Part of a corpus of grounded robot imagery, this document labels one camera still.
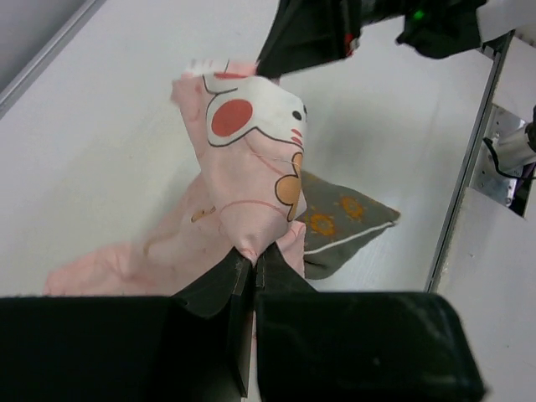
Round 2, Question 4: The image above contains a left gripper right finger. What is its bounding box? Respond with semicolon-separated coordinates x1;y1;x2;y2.
255;245;486;401

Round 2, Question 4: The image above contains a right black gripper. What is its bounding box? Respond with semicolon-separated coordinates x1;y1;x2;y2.
255;0;486;79

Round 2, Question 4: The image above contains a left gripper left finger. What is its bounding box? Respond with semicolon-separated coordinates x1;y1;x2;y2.
1;250;252;401

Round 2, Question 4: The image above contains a pink cartoon pillowcase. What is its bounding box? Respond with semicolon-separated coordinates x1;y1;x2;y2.
44;60;307;296

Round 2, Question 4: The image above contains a grey pillow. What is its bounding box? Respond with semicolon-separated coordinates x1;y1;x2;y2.
298;171;400;281

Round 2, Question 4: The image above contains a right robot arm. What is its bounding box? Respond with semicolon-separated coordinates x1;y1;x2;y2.
257;0;535;177

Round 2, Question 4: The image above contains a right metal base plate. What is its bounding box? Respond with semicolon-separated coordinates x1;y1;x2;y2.
470;105;535;217

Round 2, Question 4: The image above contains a rear aluminium frame rail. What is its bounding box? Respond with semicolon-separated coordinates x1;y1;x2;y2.
1;1;103;115

